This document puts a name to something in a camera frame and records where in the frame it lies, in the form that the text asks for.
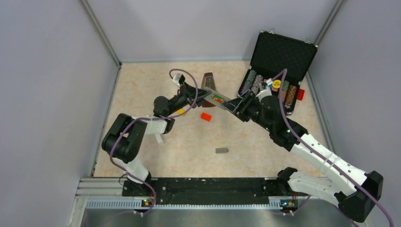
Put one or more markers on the black poker chip case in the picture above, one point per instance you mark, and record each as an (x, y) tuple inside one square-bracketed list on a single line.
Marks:
[(272, 54)]

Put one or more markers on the grey battery cover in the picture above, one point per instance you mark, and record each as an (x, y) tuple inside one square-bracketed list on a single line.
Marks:
[(221, 150)]

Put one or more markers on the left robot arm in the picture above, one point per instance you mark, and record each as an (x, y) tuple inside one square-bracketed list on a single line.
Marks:
[(123, 140)]

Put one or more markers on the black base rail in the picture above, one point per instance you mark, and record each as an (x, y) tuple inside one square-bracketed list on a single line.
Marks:
[(209, 191)]

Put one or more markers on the yellow big blind chip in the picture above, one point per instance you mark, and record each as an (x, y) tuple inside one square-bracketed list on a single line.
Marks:
[(276, 84)]

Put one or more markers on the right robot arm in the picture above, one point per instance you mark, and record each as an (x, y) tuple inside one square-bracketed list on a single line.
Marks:
[(353, 191)]

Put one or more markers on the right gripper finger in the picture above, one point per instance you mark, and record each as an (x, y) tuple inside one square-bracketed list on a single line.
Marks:
[(247, 98), (236, 106)]

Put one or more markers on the orange red block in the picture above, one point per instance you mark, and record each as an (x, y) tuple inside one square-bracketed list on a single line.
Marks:
[(206, 117)]

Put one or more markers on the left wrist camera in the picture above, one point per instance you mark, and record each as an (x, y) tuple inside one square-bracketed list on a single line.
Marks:
[(179, 79)]

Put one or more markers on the red block behind case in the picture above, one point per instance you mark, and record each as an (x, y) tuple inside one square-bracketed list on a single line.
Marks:
[(301, 94)]

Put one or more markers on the green battery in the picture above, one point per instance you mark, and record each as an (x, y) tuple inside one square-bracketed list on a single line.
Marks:
[(216, 96)]

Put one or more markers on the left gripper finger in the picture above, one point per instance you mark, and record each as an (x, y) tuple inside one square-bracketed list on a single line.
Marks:
[(198, 103), (193, 92)]

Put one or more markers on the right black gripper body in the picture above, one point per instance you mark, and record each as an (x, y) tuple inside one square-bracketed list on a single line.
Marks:
[(254, 113)]

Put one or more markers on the brown wooden metronome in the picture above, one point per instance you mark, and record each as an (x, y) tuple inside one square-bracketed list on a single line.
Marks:
[(208, 81)]

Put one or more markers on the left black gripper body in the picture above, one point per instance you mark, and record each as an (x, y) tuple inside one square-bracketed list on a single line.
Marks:
[(179, 101)]

